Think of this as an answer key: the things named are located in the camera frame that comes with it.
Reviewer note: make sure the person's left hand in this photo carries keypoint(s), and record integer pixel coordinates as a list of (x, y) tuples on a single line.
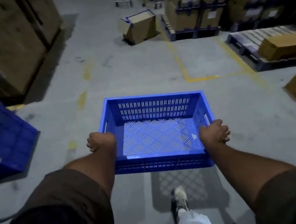
[(101, 141)]

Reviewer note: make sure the person's right hand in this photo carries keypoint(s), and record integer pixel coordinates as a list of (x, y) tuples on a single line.
[(214, 133)]

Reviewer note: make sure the person's left fingers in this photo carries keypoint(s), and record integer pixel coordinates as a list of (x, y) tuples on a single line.
[(90, 144)]

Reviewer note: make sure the person's right fingers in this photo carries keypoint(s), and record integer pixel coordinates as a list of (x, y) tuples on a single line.
[(225, 134)]

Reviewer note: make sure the blue perforated plastic crate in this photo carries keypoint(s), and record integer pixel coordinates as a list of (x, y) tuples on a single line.
[(157, 130)]

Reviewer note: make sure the person's right forearm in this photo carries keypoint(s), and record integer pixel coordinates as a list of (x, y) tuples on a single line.
[(243, 168)]

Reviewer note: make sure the person's left forearm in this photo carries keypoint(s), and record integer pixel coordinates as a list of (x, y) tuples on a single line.
[(97, 167)]

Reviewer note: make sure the person's brown left sleeve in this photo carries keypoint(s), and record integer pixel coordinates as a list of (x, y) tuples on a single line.
[(58, 210)]

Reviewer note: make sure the person's brown sleeve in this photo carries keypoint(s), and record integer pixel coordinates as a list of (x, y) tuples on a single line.
[(58, 210), (289, 198)]

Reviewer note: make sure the person's shoe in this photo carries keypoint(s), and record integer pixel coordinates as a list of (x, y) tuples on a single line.
[(179, 198)]

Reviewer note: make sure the person's brown right sleeve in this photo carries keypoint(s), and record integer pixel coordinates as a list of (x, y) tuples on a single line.
[(289, 198)]

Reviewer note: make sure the grey plastic pallet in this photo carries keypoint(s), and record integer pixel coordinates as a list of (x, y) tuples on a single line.
[(251, 46)]

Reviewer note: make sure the person's white trouser leg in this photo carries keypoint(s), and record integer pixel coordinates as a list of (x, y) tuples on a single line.
[(193, 221)]

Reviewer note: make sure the flat brown cardboard box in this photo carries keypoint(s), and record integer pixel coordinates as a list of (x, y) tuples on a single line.
[(285, 45)]

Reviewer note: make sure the tilted cardboard box blue tape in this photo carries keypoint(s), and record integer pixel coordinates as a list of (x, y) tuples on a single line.
[(138, 26)]

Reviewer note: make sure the large wooden crate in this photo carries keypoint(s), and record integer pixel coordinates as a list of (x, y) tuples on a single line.
[(8, 43)]

